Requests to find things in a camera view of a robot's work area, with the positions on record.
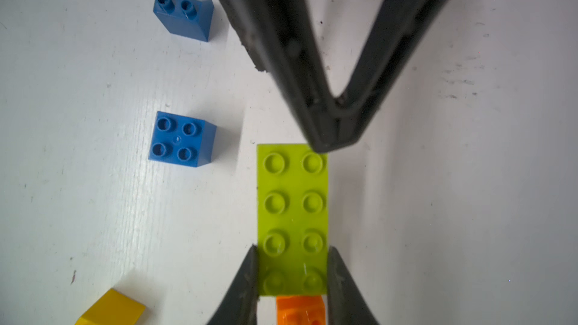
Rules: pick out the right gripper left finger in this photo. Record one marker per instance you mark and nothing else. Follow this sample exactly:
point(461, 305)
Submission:
point(239, 305)

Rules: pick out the orange long lego brick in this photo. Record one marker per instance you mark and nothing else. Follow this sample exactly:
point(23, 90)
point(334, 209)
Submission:
point(300, 310)

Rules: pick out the blue square lego brick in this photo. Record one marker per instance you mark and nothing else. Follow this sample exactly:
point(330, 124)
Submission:
point(181, 140)

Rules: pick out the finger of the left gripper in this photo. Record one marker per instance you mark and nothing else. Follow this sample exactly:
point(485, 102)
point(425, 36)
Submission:
point(279, 38)

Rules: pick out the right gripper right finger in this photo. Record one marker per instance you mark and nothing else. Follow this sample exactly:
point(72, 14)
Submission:
point(346, 304)

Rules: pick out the lime green lego plate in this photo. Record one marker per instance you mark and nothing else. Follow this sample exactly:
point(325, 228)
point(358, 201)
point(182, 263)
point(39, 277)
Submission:
point(292, 220)

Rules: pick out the blue sloped lego brick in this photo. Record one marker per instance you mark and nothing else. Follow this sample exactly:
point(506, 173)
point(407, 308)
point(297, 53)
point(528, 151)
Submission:
point(188, 18)

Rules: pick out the yellow sloped lego brick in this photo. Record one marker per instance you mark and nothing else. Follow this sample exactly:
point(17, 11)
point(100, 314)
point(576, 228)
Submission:
point(113, 308)

